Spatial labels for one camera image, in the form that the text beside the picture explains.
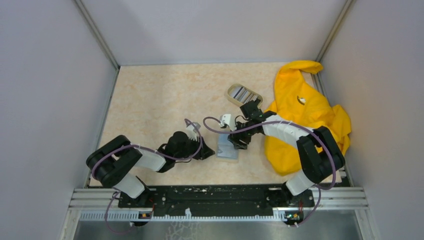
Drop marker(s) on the beige card holder wallet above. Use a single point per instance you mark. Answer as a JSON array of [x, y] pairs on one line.
[[225, 151]]

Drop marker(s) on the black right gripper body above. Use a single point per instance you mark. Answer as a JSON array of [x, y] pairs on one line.
[[247, 134]]

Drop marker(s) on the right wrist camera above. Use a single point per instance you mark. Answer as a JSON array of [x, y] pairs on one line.
[[227, 121]]

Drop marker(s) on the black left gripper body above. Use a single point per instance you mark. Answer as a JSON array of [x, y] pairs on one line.
[[191, 148]]

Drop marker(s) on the yellow cloth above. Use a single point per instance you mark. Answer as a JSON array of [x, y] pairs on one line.
[[295, 100]]

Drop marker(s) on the beige oval card tray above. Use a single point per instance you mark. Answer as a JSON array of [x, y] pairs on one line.
[[259, 100]]

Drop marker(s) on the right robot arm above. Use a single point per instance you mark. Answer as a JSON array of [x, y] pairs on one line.
[[317, 149]]

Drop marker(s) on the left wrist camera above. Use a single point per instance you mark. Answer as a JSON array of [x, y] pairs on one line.
[[191, 130]]

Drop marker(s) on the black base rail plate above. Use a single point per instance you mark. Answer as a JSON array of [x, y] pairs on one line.
[[240, 200]]

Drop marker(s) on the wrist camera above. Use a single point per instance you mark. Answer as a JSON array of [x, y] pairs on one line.
[[227, 121], [191, 130]]

